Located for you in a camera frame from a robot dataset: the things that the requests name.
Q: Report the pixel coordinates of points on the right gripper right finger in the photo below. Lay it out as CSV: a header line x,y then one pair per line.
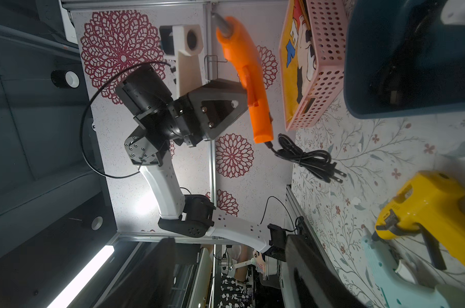
x,y
309,282

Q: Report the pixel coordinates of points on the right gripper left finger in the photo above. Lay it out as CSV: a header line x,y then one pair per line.
x,y
149,284

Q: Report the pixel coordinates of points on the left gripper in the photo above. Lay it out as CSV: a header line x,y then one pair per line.
x,y
206,112

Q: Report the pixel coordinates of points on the orange hot glue gun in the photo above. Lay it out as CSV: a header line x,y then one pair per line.
x,y
240,50

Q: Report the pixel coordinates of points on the mint green hot glue gun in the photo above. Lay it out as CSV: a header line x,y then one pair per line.
x,y
399,286

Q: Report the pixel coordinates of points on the white hot glue gun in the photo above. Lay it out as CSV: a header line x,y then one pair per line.
x,y
453,13

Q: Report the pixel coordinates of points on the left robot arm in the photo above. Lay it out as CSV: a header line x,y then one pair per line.
x,y
147,98

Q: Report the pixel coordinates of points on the yellow hot glue gun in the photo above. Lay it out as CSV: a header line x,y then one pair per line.
x,y
428,204

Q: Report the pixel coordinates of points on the teal plastic storage box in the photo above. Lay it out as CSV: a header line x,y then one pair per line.
x,y
401,60

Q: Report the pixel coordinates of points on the yellow cartoon cloth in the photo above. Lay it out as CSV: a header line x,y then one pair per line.
x,y
298,60

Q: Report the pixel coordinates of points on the pink perforated basket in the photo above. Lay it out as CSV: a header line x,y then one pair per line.
x,y
329,24

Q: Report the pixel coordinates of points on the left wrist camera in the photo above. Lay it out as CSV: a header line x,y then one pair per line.
x,y
183,44

